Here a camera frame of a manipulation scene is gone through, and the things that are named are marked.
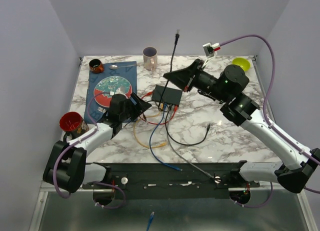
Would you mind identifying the blue placemat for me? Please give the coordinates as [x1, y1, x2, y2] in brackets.
[84, 61, 137, 124]

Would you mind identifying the grey ethernet cable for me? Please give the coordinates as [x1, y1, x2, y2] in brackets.
[166, 108, 216, 179]

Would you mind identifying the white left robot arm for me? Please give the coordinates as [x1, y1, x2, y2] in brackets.
[43, 93, 152, 199]

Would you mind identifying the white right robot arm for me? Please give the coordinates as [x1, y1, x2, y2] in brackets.
[163, 58, 320, 194]

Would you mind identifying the red and teal plate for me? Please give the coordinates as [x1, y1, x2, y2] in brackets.
[93, 76, 133, 108]

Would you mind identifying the red ethernet cable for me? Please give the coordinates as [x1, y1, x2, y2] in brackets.
[139, 90, 179, 126]

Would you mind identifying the black ethernet cable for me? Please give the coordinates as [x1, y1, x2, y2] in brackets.
[164, 108, 211, 146]
[157, 29, 181, 109]

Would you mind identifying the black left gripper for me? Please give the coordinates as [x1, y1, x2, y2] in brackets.
[120, 92, 152, 122]

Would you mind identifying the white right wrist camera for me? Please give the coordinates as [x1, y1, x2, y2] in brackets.
[202, 42, 221, 58]

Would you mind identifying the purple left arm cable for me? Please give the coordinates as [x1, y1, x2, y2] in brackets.
[53, 90, 126, 210]

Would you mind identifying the black network switch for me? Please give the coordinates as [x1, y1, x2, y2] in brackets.
[151, 85, 182, 106]

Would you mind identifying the blue cable on floor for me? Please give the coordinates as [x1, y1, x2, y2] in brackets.
[145, 211, 155, 231]

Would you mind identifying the red black patterned mug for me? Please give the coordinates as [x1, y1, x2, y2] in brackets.
[59, 111, 89, 142]

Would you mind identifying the small brown orange cup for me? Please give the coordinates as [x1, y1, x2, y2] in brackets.
[89, 58, 104, 74]

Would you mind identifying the lime green bowl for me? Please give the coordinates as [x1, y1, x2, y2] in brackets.
[232, 57, 251, 72]

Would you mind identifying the pink ceramic mug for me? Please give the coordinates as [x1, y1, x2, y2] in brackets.
[142, 46, 158, 71]

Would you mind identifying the yellow ethernet cable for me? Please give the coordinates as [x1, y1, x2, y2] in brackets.
[133, 104, 168, 149]

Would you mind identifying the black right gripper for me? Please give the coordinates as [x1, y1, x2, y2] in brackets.
[164, 58, 229, 103]

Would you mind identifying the metal spoon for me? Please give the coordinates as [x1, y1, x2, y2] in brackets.
[109, 64, 137, 70]

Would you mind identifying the black mounting base bar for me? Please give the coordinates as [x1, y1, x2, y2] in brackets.
[82, 162, 261, 201]

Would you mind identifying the blue ethernet cable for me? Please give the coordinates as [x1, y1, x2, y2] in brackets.
[149, 105, 183, 172]

